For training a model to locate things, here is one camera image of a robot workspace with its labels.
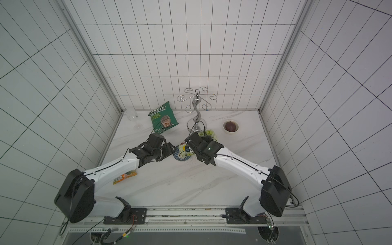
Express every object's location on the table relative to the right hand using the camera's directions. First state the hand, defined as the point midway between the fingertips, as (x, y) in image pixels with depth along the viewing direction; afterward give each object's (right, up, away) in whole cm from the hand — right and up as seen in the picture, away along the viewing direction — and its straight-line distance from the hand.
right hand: (205, 137), depth 80 cm
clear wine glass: (-49, +13, +21) cm, 55 cm away
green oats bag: (-12, -7, +1) cm, 14 cm away
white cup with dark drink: (+18, +5, +21) cm, 28 cm away
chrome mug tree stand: (-5, +7, +27) cm, 28 cm away
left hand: (-20, -10, +6) cm, 23 cm away
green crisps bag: (-29, +11, +27) cm, 41 cm away
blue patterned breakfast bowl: (-18, -12, +12) cm, 25 cm away
